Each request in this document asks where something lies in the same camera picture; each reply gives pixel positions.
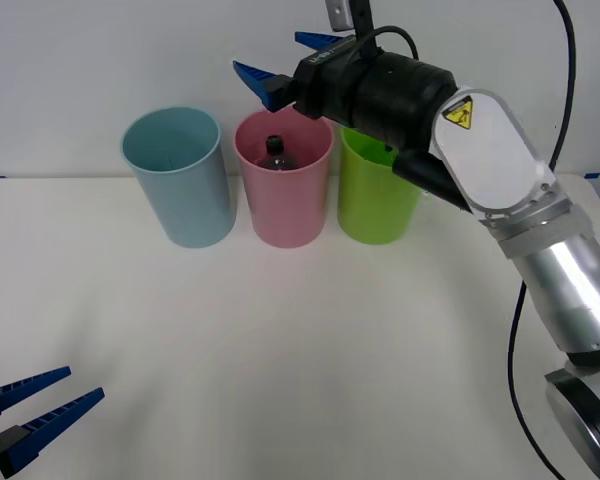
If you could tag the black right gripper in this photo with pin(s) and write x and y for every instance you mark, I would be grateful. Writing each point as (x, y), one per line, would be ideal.
(327, 82)

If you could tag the dark drink plastic bottle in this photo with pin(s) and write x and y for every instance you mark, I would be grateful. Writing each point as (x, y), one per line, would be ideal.
(276, 146)

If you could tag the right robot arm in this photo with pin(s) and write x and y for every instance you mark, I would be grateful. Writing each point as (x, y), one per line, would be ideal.
(480, 145)

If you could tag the pink plastic bin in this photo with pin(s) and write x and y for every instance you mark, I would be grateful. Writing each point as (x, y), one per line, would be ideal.
(285, 210)

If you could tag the green plastic bin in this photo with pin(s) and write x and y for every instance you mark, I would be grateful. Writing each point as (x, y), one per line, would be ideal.
(375, 210)

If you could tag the pale blue plastic bin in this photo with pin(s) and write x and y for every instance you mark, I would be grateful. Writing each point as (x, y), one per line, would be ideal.
(190, 210)

